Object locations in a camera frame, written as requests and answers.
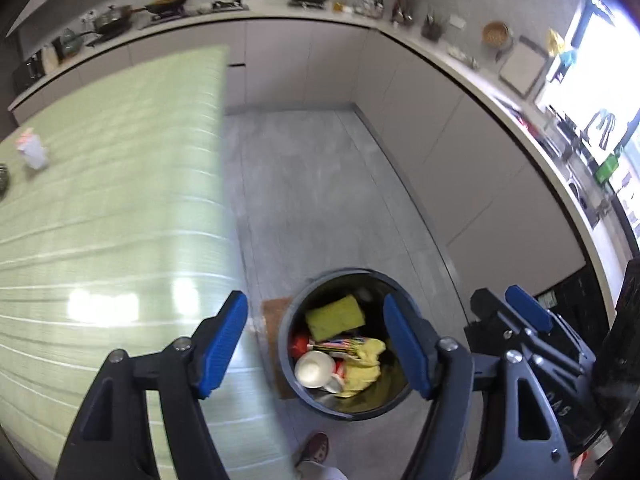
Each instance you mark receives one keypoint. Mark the green checked tablecloth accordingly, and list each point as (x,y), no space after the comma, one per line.
(125,185)

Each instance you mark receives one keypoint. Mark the black plastic crate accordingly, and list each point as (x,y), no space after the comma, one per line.
(575,292)

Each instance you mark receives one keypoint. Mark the white wall outlet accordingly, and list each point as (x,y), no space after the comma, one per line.
(456,22)

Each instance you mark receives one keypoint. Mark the black gas stove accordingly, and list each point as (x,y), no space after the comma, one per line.
(225,6)

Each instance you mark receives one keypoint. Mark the yellow hanging cloth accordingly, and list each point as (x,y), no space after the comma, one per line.
(555,42)

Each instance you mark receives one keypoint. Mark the beige cutting board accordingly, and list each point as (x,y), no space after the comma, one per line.
(522,67)

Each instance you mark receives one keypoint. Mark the set of condiment jars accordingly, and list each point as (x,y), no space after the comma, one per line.
(367,5)

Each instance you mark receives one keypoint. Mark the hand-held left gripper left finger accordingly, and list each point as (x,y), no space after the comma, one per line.
(225,340)

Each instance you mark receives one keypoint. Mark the black wok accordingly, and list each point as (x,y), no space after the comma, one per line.
(167,5)

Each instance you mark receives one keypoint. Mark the green box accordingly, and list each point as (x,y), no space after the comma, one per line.
(606,168)

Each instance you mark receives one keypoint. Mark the person's brown shoe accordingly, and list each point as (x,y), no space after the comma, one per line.
(316,447)

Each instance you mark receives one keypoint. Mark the black faucet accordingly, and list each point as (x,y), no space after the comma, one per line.
(602,125)

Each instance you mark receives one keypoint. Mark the crumpled white wrapper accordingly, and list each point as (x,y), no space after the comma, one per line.
(34,152)

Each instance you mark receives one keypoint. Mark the white cup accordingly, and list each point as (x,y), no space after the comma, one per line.
(312,367)

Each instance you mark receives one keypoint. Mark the kitchen counter with cabinets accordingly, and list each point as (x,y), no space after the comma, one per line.
(310,60)

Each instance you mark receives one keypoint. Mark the yellow oil bottle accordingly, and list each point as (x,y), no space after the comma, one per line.
(340,5)

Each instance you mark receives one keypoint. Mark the metal utensil holder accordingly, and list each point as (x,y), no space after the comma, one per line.
(400,10)

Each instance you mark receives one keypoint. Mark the small white dishes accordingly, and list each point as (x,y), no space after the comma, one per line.
(462,56)

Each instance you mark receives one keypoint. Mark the bright window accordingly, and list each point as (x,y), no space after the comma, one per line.
(600,60)

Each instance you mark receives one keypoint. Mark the black pan with glass lid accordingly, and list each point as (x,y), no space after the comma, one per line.
(112,20)

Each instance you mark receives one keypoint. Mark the colorful striped wrapper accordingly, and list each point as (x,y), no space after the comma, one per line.
(340,344)

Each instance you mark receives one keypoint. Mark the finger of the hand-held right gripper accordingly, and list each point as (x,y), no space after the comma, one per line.
(487,305)
(527,305)

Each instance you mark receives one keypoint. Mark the brown cardboard piece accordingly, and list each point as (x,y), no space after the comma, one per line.
(272,320)

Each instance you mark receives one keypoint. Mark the dark knife block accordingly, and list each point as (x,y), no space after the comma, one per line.
(432,30)

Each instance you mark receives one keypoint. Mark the yellow cloth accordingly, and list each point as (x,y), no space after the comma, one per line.
(362,372)
(555,42)

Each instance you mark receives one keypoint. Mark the teal gourd vase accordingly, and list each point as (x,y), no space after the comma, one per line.
(67,44)

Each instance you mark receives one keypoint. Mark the steel wool scrubber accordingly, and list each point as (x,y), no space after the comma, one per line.
(3,177)

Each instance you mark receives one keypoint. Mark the yellow sponge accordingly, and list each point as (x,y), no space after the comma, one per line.
(335,317)

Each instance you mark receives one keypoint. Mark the blue hanging cloth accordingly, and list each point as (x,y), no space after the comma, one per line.
(568,58)

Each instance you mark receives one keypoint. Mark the black induction cooker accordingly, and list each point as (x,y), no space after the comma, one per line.
(117,35)

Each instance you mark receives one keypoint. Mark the dark grey trash bin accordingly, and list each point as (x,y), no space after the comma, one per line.
(287,355)

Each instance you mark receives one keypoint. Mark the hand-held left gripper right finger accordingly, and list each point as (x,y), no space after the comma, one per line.
(407,345)

